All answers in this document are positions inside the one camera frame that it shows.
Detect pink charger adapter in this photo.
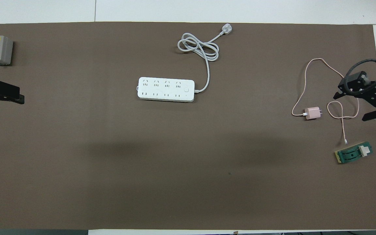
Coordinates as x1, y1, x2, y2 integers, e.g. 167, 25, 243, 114
306, 107, 322, 120

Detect pink charging cable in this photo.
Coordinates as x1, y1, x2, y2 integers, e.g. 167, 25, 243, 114
291, 58, 360, 145

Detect white power strip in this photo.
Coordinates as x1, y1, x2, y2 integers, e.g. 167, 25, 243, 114
137, 77, 196, 103

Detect brown table mat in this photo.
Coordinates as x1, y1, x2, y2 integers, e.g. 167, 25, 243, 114
0, 22, 376, 230

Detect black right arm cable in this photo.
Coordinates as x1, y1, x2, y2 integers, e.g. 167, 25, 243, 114
342, 59, 376, 96

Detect green knife switch block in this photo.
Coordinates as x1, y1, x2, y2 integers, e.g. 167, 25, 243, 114
334, 141, 373, 165

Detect white power cord with plug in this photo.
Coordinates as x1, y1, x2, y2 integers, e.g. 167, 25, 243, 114
178, 23, 233, 94

